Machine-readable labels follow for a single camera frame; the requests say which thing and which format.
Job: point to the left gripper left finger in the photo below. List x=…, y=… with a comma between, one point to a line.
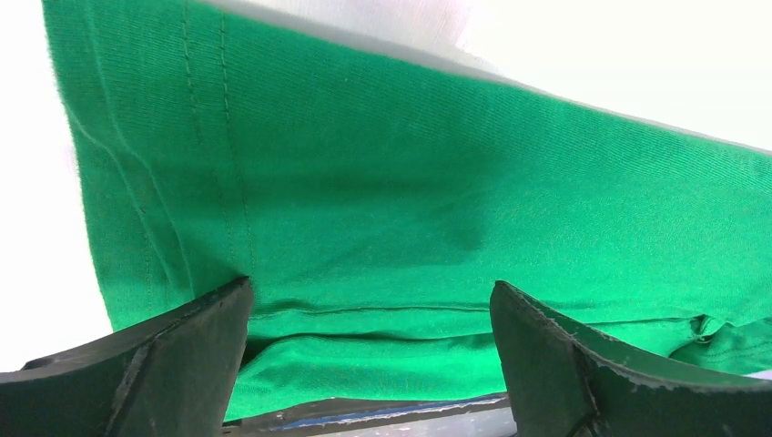
x=171, y=375

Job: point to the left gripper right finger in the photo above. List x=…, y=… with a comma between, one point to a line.
x=565, y=378

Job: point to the green t shirt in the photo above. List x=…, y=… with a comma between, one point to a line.
x=374, y=203

